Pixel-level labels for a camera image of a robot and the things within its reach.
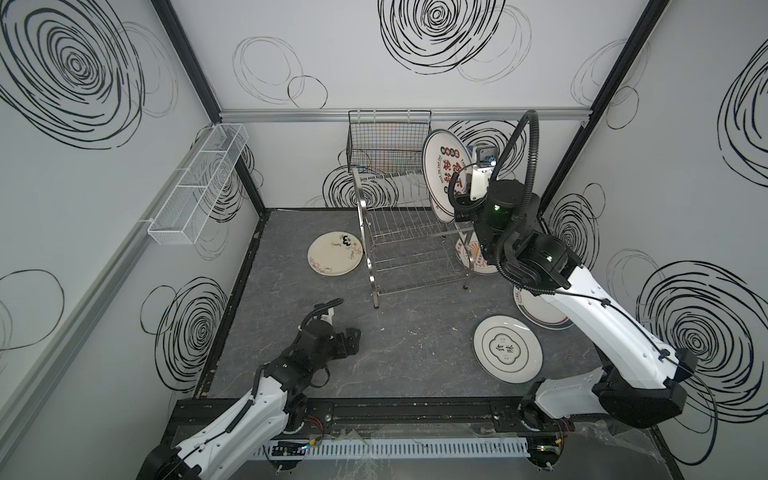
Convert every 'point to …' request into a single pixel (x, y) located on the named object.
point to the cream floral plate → (335, 253)
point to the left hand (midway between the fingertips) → (351, 334)
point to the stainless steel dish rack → (408, 244)
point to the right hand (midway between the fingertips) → (468, 174)
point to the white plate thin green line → (508, 349)
